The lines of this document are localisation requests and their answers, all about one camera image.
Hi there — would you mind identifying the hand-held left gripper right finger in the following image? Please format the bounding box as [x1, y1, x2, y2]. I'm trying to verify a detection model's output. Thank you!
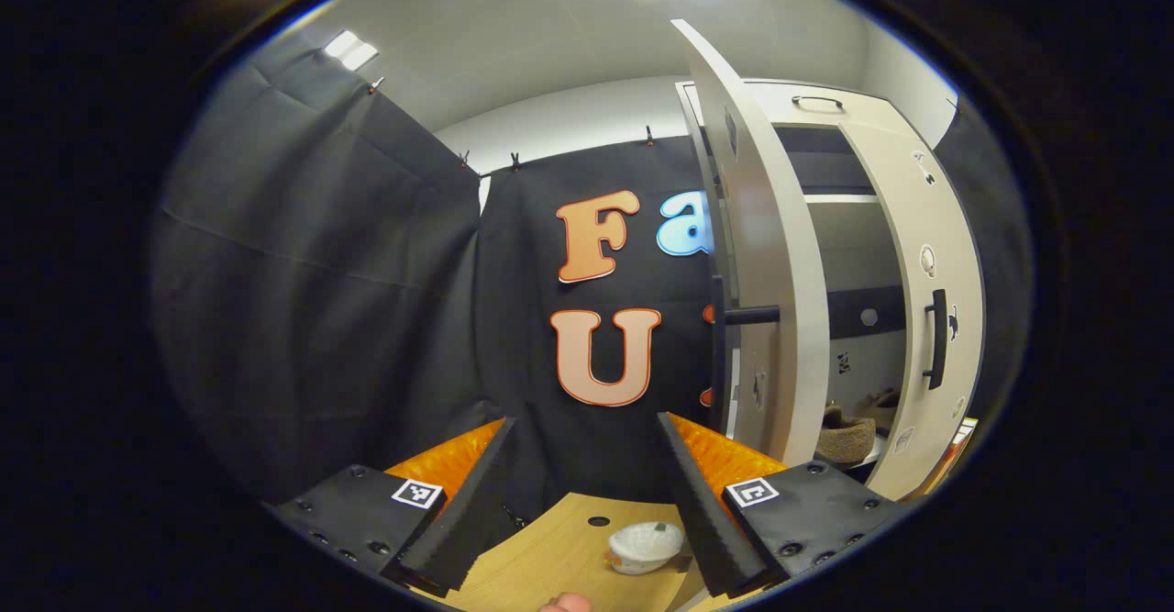
[656, 412, 909, 599]

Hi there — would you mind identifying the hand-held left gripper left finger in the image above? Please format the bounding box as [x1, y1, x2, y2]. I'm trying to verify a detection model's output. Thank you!
[266, 417, 516, 599]

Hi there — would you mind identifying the brown fuzzy shoe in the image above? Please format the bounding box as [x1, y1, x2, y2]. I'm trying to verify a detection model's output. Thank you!
[858, 389, 905, 435]
[814, 405, 878, 465]

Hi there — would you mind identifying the white shoe cabinet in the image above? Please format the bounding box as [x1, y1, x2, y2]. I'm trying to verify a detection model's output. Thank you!
[676, 78, 920, 472]

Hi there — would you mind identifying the blue and white plush toy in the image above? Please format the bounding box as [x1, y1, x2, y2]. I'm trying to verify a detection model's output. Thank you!
[604, 521, 685, 577]

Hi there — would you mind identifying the ceiling strip light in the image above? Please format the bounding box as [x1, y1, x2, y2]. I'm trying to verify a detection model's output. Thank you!
[325, 30, 380, 72]

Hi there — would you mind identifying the black door handle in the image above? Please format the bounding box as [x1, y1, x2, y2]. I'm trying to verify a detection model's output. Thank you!
[710, 273, 782, 408]
[921, 288, 949, 392]

